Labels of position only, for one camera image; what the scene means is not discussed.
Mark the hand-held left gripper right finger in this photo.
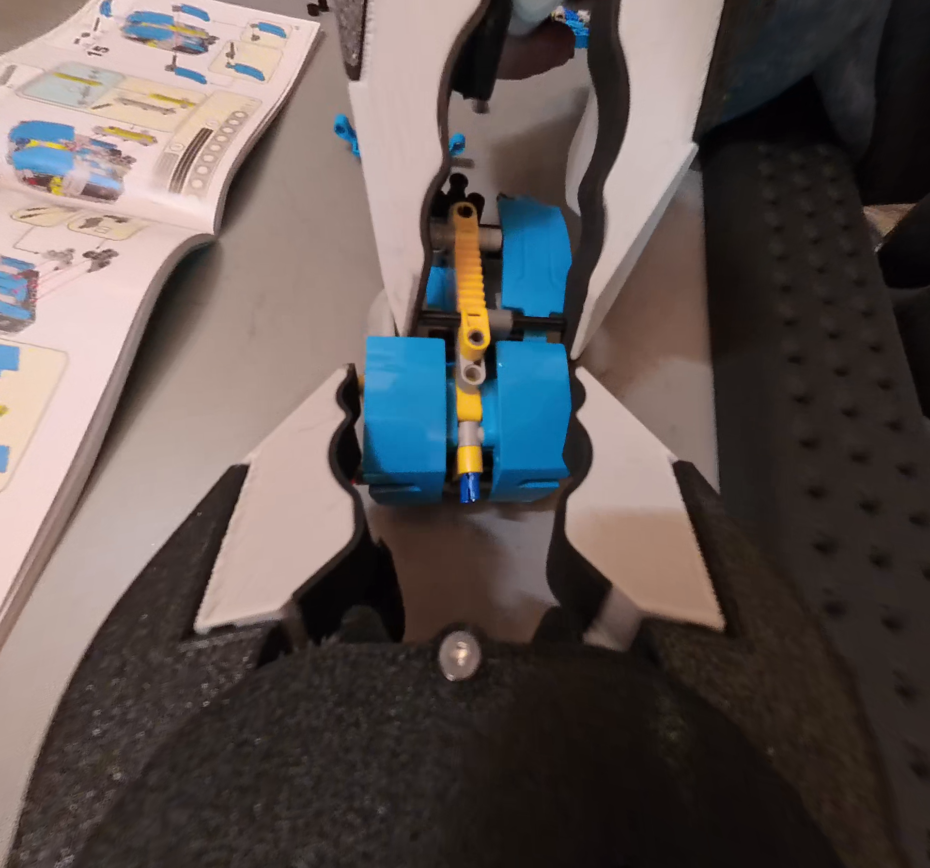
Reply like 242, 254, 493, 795
546, 365, 726, 651

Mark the blue yellow toy brick model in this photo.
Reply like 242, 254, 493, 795
356, 170, 586, 507

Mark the grey desk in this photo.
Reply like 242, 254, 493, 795
0, 0, 720, 702

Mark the person's right forearm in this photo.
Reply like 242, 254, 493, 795
727, 0, 930, 128

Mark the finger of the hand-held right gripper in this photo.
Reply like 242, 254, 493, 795
347, 0, 504, 337
565, 0, 736, 362

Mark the white instruction booklet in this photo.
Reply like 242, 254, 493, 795
0, 0, 322, 647

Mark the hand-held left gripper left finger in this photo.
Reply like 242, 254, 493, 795
195, 365, 405, 644

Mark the person's right hand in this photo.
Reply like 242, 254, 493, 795
505, 27, 584, 80

